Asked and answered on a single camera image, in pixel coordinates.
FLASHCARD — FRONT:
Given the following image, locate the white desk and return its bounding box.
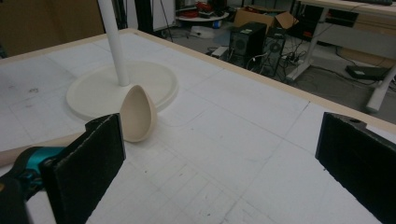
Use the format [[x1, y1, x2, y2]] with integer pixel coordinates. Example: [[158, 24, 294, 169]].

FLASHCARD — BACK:
[[285, 0, 396, 114]]

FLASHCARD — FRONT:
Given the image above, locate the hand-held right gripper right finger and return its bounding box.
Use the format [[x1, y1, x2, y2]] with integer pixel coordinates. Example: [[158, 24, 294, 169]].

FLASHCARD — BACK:
[[315, 111, 396, 224]]

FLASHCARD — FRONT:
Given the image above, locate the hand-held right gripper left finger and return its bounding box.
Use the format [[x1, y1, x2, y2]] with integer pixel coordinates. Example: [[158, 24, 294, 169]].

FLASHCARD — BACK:
[[40, 113, 127, 224]]

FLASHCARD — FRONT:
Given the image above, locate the round white table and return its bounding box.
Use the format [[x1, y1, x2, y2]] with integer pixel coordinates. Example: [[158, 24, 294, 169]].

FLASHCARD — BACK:
[[175, 11, 230, 23]]

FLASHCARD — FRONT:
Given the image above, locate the flat black device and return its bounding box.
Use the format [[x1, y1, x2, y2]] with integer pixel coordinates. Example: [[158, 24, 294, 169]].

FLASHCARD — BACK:
[[345, 64, 390, 82]]

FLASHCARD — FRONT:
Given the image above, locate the dark mesh-front computer tower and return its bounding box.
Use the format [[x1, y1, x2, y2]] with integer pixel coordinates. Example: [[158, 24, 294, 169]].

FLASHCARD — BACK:
[[262, 34, 287, 77]]

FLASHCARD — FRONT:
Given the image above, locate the red clutter on round table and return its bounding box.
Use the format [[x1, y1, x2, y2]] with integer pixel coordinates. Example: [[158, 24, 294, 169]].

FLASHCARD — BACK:
[[179, 1, 216, 19]]

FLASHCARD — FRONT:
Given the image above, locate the black computer tower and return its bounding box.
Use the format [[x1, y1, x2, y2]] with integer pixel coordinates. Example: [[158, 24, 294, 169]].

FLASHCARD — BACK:
[[229, 21, 268, 61]]

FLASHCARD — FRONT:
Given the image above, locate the white round-base pole stand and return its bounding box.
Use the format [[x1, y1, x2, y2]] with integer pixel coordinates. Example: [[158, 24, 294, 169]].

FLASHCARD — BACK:
[[65, 0, 180, 121]]

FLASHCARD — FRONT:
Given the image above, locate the open cardboard box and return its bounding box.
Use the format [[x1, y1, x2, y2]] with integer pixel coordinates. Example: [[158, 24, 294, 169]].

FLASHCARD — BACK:
[[233, 6, 300, 31]]

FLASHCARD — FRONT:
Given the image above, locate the black cabinet under desk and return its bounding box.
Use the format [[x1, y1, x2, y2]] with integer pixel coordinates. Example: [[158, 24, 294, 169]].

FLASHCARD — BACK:
[[292, 3, 360, 42]]

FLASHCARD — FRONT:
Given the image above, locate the beige wooden ladle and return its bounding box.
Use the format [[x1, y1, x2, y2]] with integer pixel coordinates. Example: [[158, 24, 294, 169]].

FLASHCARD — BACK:
[[0, 84, 159, 168]]

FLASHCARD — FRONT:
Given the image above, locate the white power strip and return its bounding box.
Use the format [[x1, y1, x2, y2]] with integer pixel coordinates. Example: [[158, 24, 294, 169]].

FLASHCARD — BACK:
[[210, 46, 230, 59]]

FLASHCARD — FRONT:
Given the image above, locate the brown board panel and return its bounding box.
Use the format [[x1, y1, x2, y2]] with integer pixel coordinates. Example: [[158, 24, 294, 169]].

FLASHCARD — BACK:
[[0, 0, 106, 58]]

